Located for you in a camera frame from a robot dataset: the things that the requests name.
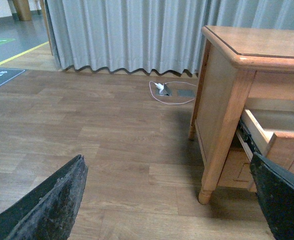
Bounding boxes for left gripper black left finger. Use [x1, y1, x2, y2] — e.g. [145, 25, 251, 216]
[0, 155, 88, 240]

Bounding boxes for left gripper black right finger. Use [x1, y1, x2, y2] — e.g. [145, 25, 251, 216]
[250, 152, 294, 240]

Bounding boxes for wooden drawer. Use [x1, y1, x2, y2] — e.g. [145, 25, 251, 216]
[241, 109, 294, 173]
[218, 148, 257, 192]

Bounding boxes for wooden nightstand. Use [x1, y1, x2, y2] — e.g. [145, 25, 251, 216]
[189, 25, 294, 205]

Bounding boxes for closed floor socket plate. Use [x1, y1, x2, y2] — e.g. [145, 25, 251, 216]
[177, 89, 195, 98]

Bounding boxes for open floor socket box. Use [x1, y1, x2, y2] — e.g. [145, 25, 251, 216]
[156, 83, 172, 96]

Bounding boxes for white floor plug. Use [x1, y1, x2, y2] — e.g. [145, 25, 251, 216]
[155, 83, 164, 91]

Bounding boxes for grey-green curtain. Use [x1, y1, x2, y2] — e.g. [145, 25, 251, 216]
[44, 0, 294, 74]

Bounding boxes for pink-white floor cable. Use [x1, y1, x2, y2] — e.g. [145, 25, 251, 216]
[148, 80, 197, 105]

